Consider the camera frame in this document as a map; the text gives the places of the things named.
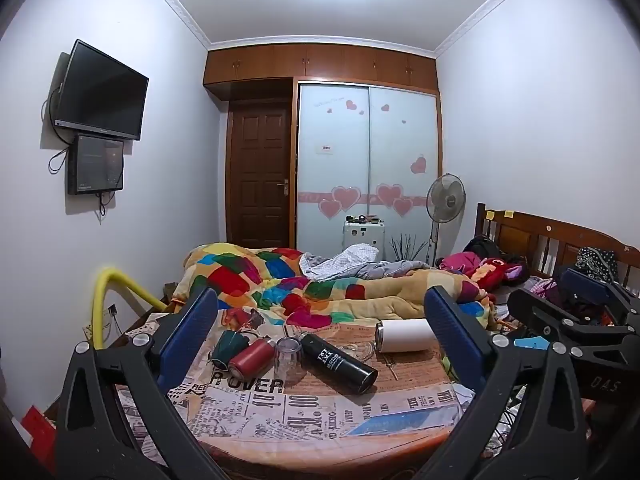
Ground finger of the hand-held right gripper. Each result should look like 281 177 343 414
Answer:
559 267 640 328
507 287 637 353

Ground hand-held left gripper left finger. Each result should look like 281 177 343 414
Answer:
54 286 236 480

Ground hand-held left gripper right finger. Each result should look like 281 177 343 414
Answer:
415 285 588 480

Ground green cup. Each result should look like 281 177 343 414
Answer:
210 329 252 372

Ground white cup with steel rim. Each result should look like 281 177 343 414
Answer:
374 317 435 354

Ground red cup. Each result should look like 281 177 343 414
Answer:
228 338 277 382

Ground clear glass cup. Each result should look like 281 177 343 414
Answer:
273 336 304 385

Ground black cup with white label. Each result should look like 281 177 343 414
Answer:
298 332 379 394

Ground dark patterned bag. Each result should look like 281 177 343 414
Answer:
574 246 619 282

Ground wooden bed headboard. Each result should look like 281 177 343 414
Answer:
475 202 640 292

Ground pink cloth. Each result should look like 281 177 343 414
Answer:
439 251 484 274

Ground red plush toy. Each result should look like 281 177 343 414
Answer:
462 255 529 292

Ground grey cloth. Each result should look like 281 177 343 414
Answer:
359 259 427 281

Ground small clear glass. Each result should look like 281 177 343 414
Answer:
344 341 377 362

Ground black backpack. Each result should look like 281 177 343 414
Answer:
463 234 504 262

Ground yellow pipe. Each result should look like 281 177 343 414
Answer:
92 267 169 352

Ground dark dried twigs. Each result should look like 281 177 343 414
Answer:
389 233 432 264

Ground colourful patchwork blanket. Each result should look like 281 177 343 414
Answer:
169 242 499 332

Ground white bedside cabinet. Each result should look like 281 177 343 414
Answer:
342 214 386 263

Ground newspaper print tablecloth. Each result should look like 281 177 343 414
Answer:
115 309 501 467

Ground white checked shirt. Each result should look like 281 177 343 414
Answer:
299 243 379 281

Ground standing fan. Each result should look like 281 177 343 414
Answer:
424 173 467 266

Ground red box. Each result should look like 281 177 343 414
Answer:
19 404 57 467

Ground brown wooden door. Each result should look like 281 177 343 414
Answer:
227 102 294 250

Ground sliding wardrobe with heart stickers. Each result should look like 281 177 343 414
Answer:
294 79 444 264

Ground wooden overhead cabinets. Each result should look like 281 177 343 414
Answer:
203 43 440 102

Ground small wall-mounted monitor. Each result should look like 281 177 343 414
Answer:
67 132 125 196

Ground black wall cable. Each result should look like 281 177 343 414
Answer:
41 82 71 173

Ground wall-mounted television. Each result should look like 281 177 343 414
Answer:
53 38 150 142

